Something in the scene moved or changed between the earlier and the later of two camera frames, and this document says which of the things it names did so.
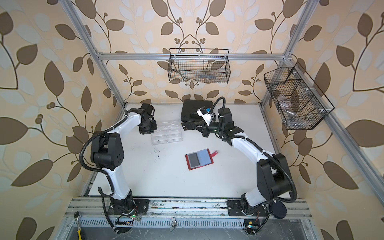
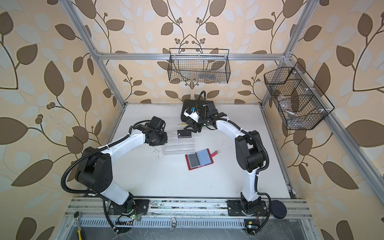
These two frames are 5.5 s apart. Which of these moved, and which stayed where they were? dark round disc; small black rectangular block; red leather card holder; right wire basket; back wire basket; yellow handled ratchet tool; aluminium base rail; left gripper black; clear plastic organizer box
Moved: clear plastic organizer box; left gripper black; small black rectangular block
Stayed: red leather card holder; yellow handled ratchet tool; back wire basket; aluminium base rail; dark round disc; right wire basket
